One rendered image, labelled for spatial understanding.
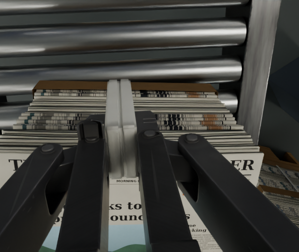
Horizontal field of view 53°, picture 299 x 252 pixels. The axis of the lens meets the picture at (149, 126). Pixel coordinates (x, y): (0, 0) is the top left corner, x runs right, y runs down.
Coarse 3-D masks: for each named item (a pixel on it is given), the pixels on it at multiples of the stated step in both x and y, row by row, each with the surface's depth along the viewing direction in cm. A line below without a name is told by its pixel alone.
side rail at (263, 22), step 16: (256, 0) 48; (272, 0) 48; (256, 16) 49; (272, 16) 49; (256, 32) 50; (272, 32) 50; (224, 48) 61; (240, 48) 53; (256, 48) 51; (272, 48) 51; (256, 64) 52; (240, 80) 54; (256, 80) 54; (240, 96) 55; (256, 96) 55; (240, 112) 56; (256, 112) 57; (256, 128) 58; (256, 144) 60
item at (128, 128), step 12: (120, 84) 19; (120, 96) 18; (120, 108) 16; (132, 108) 16; (120, 120) 15; (132, 120) 14; (132, 132) 14; (132, 144) 14; (132, 156) 15; (132, 168) 15
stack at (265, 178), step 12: (264, 156) 147; (288, 156) 159; (264, 168) 137; (276, 168) 141; (264, 180) 125; (276, 180) 129; (288, 180) 132; (264, 192) 117; (276, 204) 111; (288, 204) 113; (288, 216) 106
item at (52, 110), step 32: (64, 96) 45; (96, 96) 46; (160, 96) 47; (192, 96) 47; (32, 128) 36; (64, 128) 36; (160, 128) 37; (192, 128) 38; (224, 128) 38; (0, 160) 30; (256, 160) 33; (128, 192) 33; (128, 224) 35; (192, 224) 36
